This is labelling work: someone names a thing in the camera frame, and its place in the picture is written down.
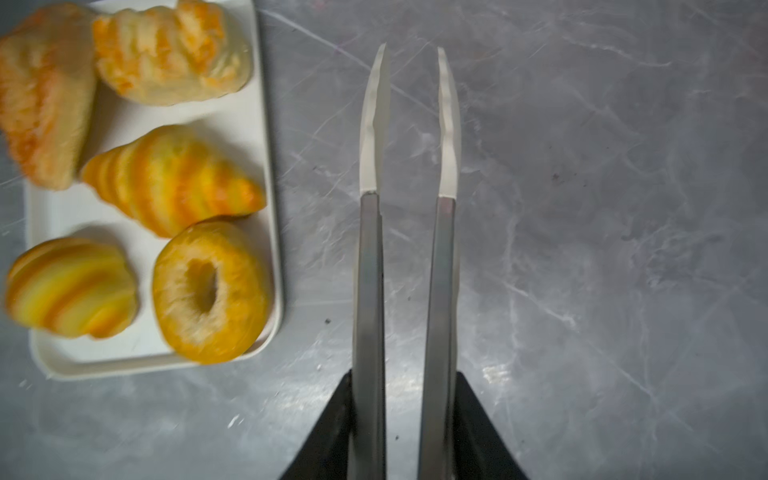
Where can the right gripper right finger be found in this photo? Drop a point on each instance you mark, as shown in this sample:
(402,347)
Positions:
(479,451)

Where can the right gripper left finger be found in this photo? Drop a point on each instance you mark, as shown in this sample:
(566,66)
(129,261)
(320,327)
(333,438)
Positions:
(325,452)

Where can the metal silicone-tipped tongs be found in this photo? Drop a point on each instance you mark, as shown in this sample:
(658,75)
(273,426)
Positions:
(368,438)

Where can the round striped fake bun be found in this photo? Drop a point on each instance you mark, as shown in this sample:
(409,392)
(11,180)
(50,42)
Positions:
(72,287)

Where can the orange fake bread roll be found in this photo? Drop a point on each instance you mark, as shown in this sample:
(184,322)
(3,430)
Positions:
(170,179)

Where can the yellow fake bread loaf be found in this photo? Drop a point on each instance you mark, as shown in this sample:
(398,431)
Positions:
(165,56)

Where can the fake croissant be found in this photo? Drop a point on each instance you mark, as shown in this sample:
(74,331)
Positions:
(48,86)

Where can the white rectangular tray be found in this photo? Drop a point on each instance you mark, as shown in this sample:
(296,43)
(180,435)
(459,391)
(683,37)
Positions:
(164,252)

